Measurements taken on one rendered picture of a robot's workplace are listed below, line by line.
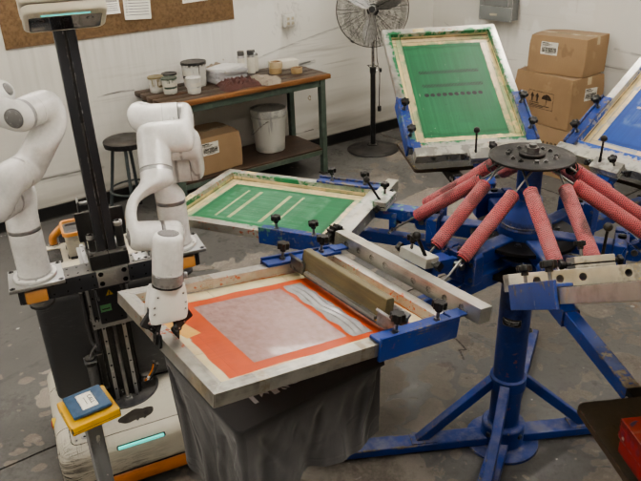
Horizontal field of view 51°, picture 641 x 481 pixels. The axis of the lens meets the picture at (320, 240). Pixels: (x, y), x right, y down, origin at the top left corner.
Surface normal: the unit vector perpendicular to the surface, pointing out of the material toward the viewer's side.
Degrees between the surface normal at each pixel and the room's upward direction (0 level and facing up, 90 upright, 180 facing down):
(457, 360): 0
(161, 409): 0
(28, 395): 0
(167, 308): 92
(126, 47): 90
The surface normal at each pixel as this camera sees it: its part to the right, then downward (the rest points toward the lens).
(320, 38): 0.59, 0.33
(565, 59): -0.72, 0.33
